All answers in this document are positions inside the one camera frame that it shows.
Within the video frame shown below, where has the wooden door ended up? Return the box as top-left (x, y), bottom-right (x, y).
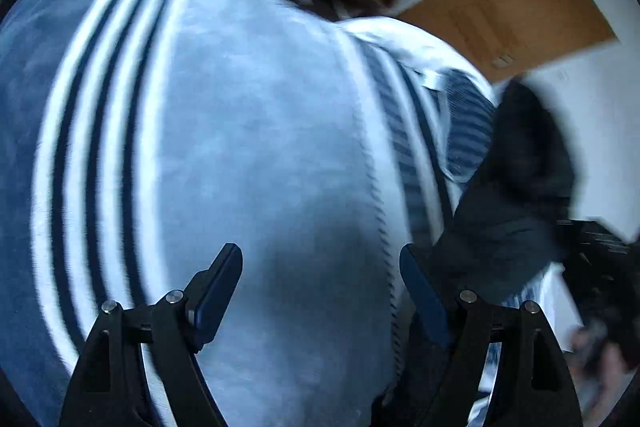
top-left (395, 0), bottom-right (618, 82)

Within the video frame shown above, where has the person's right hand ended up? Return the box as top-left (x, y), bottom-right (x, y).
top-left (570, 324), bottom-right (636, 405)

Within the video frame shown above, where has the blue striped pillow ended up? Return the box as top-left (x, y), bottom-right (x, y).
top-left (437, 67), bottom-right (497, 184)

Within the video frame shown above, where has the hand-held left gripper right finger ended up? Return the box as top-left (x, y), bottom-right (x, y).
top-left (399, 244), bottom-right (583, 427)

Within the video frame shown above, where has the black garment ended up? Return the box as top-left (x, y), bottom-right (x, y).
top-left (371, 77), bottom-right (581, 427)

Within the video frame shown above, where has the blue white striped blanket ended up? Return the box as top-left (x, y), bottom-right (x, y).
top-left (0, 0), bottom-right (501, 427)

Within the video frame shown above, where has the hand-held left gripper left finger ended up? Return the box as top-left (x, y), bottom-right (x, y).
top-left (60, 243), bottom-right (244, 427)

